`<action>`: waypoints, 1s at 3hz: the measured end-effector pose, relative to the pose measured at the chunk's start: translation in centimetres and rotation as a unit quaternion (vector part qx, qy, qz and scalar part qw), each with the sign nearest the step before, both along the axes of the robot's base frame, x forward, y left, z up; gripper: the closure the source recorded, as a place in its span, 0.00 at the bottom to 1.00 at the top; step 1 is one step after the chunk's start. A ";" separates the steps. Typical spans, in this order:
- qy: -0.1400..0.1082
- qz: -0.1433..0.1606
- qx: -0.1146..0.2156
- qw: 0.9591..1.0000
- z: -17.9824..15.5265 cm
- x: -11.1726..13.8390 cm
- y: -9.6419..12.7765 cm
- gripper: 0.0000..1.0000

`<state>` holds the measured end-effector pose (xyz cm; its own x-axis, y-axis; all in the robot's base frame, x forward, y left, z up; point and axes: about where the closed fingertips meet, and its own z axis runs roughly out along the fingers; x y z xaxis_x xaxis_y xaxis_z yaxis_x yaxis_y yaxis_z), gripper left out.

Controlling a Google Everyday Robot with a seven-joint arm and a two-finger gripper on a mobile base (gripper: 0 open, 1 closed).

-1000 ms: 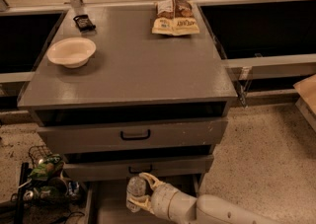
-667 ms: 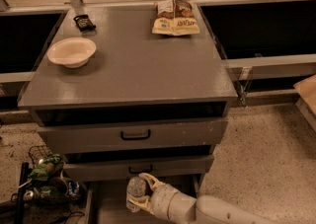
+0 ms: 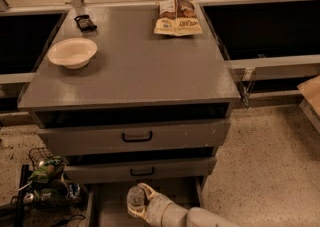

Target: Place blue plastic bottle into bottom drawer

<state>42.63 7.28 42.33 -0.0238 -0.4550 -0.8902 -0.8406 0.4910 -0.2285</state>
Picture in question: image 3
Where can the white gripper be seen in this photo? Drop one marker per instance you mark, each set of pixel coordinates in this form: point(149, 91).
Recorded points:
point(156, 208)

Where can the clear plastic water bottle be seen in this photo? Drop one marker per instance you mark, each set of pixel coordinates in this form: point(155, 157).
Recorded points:
point(136, 197)

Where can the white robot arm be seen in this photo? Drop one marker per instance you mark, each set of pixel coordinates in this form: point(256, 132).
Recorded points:
point(178, 216)

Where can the grey open bottom drawer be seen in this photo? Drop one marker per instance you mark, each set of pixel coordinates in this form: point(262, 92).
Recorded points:
point(107, 205)

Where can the grey middle drawer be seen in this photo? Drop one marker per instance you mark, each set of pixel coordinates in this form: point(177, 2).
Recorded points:
point(138, 170)

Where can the grey top drawer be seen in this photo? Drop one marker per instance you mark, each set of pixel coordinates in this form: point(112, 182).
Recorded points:
point(91, 140)

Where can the grey drawer cabinet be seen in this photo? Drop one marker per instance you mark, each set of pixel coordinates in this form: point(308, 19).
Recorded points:
point(136, 77)

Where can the green chip bag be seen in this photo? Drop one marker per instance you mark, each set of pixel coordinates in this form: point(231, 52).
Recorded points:
point(51, 168)

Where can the white bowl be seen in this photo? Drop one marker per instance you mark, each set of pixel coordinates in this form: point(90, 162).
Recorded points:
point(72, 53)

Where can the brown and yellow snack bag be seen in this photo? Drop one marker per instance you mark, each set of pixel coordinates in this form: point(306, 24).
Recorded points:
point(177, 18)

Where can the small black snack packet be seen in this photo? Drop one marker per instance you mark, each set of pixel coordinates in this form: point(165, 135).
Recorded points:
point(85, 23)

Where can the cardboard box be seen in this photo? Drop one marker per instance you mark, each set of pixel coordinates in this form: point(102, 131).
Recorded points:
point(310, 90)

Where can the black wire basket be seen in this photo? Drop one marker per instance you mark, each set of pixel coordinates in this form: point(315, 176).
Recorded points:
point(59, 191)

